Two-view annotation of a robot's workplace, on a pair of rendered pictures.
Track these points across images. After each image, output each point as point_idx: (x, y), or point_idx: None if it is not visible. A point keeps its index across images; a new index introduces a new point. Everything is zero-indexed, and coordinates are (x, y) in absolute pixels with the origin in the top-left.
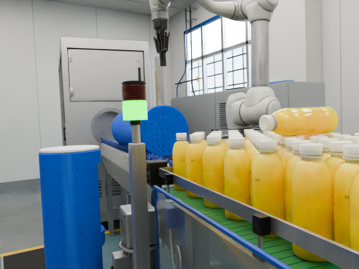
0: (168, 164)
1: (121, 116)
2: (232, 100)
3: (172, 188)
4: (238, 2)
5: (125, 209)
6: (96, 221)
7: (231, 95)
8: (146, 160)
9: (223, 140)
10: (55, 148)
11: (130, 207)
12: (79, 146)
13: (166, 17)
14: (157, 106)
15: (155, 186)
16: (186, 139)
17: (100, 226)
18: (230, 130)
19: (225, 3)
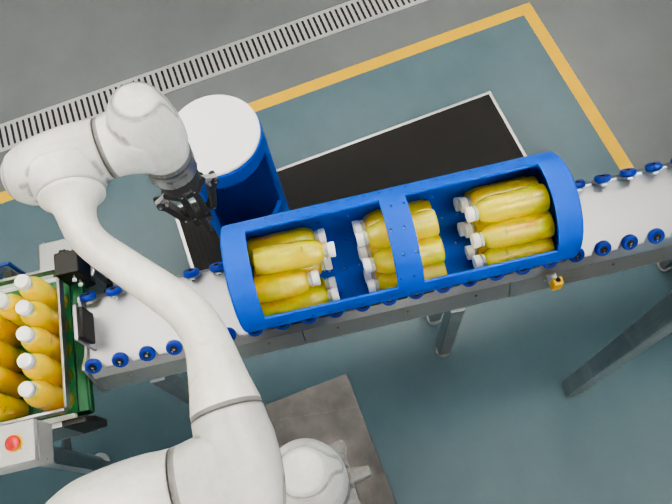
0: (72, 280)
1: (465, 172)
2: (281, 447)
3: (66, 292)
4: (189, 440)
5: (51, 242)
6: (212, 219)
7: (295, 449)
8: (72, 250)
9: (23, 345)
10: (209, 114)
11: (55, 248)
12: (226, 144)
13: (152, 182)
14: (221, 248)
15: (5, 263)
16: (19, 289)
17: (220, 226)
18: (21, 354)
19: (189, 376)
